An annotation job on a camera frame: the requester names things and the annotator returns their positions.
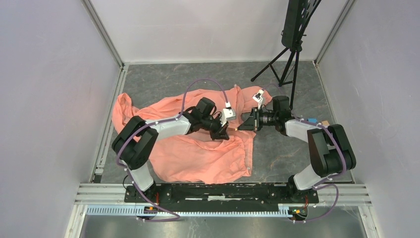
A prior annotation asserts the black music stand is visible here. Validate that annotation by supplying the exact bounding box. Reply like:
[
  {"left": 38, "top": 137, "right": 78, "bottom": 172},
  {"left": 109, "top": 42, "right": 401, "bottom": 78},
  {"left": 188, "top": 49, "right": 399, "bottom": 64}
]
[{"left": 251, "top": 0, "right": 321, "bottom": 108}]

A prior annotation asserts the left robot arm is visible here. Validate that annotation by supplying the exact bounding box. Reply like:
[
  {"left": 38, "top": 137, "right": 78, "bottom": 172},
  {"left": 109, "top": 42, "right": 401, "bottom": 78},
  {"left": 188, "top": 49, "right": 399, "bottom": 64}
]
[{"left": 112, "top": 97, "right": 236, "bottom": 202}]

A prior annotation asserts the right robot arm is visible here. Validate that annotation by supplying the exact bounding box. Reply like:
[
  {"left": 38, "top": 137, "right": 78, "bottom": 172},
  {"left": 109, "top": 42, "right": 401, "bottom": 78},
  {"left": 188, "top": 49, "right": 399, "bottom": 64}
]
[{"left": 237, "top": 91, "right": 356, "bottom": 202}]

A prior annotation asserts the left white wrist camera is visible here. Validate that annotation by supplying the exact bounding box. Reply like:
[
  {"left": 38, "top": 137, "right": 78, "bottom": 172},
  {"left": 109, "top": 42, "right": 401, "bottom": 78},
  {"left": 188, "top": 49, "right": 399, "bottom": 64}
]
[{"left": 220, "top": 102, "right": 236, "bottom": 126}]

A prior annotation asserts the purple cable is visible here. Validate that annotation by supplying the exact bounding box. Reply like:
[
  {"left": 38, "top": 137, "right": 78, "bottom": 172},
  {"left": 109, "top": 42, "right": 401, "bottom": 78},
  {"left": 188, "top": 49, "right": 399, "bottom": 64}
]
[
  {"left": 114, "top": 78, "right": 230, "bottom": 223},
  {"left": 262, "top": 83, "right": 347, "bottom": 224}
]

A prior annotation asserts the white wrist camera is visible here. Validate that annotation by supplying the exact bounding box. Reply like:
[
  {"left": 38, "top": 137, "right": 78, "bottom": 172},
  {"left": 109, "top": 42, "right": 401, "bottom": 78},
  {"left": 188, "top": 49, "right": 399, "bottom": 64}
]
[
  {"left": 252, "top": 89, "right": 264, "bottom": 111},
  {"left": 220, "top": 102, "right": 236, "bottom": 126}
]

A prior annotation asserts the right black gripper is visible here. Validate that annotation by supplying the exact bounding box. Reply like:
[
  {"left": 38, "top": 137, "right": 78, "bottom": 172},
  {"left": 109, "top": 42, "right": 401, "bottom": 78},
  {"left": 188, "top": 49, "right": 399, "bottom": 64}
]
[{"left": 238, "top": 107, "right": 278, "bottom": 131}]

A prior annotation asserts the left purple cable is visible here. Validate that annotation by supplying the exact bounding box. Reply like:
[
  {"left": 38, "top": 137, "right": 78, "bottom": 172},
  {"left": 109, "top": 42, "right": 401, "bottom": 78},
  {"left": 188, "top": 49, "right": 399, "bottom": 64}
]
[{"left": 114, "top": 78, "right": 230, "bottom": 223}]

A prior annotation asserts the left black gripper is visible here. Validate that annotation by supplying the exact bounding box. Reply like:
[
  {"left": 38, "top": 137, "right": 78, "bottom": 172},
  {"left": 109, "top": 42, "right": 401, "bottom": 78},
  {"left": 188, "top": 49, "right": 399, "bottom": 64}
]
[{"left": 201, "top": 114, "right": 229, "bottom": 141}]

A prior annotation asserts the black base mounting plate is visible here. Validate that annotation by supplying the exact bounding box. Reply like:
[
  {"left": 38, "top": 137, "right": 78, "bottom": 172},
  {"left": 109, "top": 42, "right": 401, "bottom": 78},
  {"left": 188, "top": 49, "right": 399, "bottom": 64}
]
[{"left": 124, "top": 182, "right": 319, "bottom": 212}]

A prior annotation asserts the salmon pink jacket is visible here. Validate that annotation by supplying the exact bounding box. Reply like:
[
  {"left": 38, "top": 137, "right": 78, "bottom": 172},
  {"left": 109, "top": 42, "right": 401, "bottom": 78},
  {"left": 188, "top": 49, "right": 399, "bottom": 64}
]
[{"left": 112, "top": 86, "right": 261, "bottom": 184}]

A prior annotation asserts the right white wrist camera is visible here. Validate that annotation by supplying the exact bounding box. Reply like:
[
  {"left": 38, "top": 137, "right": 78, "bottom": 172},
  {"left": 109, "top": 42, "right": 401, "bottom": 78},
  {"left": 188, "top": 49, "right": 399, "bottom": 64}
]
[{"left": 252, "top": 89, "right": 264, "bottom": 111}]

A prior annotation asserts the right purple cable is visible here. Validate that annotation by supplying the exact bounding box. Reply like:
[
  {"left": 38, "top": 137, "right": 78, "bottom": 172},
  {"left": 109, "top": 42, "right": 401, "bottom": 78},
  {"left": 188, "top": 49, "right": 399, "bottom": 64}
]
[{"left": 262, "top": 83, "right": 347, "bottom": 224}]

